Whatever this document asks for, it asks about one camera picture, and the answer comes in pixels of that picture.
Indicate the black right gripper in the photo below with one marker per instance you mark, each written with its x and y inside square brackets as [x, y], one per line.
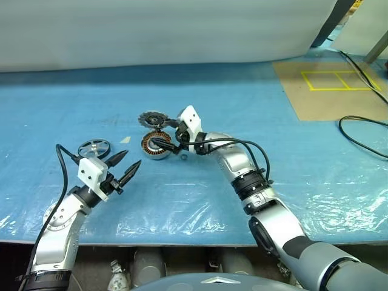
[182, 132]

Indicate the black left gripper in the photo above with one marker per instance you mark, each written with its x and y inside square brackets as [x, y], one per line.
[111, 185]

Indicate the round motor housing copper windings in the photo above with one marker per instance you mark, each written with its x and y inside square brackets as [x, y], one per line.
[154, 153]

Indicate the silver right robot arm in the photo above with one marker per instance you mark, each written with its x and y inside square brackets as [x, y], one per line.
[233, 159]

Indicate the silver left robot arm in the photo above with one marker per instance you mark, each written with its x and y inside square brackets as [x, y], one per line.
[60, 225]

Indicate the small pale tape piece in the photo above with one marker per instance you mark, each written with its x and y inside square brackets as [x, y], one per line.
[126, 140]

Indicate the blue plastic table cover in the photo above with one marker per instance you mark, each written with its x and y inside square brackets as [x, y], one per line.
[212, 91]

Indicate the grey rounded cylinder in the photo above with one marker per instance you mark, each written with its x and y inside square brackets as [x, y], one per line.
[148, 263]
[236, 262]

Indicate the large white backdrop board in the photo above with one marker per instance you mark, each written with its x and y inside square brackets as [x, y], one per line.
[151, 30]

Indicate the crumpled white object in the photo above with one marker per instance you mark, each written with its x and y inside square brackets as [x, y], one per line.
[116, 277]

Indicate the grey robot torso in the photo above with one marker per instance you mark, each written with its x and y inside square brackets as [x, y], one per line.
[212, 284]

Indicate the brown cardboard sheet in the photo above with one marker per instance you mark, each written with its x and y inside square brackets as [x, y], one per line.
[318, 101]

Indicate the white side panel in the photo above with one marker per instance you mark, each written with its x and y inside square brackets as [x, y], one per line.
[360, 30]

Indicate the grey metal leg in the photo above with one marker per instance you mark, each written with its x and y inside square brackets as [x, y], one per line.
[377, 45]

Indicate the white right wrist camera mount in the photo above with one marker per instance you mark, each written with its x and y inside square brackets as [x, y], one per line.
[191, 118]

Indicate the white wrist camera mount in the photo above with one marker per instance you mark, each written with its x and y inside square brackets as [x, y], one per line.
[191, 118]
[91, 172]

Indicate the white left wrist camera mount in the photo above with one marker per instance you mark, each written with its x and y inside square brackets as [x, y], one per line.
[91, 172]

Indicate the dark slanted post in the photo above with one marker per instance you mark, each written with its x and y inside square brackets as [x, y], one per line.
[329, 24]

